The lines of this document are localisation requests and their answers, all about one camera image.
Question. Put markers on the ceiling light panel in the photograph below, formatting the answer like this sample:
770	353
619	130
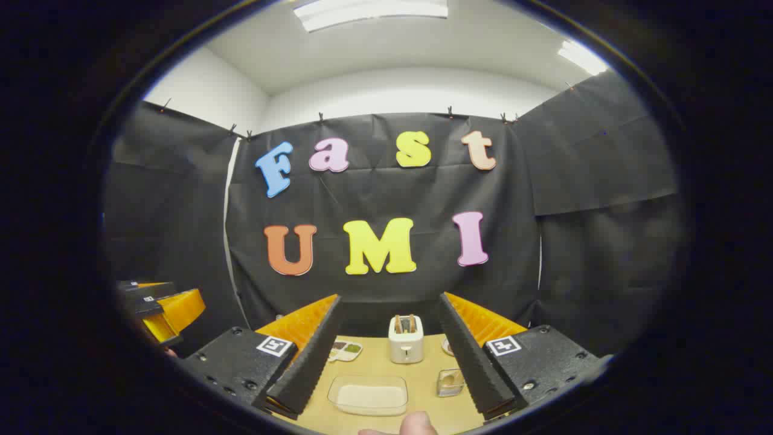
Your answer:
581	57
371	12

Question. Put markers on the black backdrop cloth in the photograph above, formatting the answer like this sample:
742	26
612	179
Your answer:
386	193

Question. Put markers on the white divided sauce dish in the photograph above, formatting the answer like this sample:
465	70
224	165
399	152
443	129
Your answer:
345	350

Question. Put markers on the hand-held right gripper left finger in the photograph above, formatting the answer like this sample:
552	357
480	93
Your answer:
311	362

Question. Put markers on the white round plate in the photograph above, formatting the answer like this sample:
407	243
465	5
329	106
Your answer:
448	347

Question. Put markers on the white toaster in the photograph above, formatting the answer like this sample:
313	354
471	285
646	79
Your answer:
406	349

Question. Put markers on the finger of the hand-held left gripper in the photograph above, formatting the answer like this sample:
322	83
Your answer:
181	308
148	290

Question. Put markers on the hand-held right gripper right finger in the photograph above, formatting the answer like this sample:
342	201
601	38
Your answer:
474	362

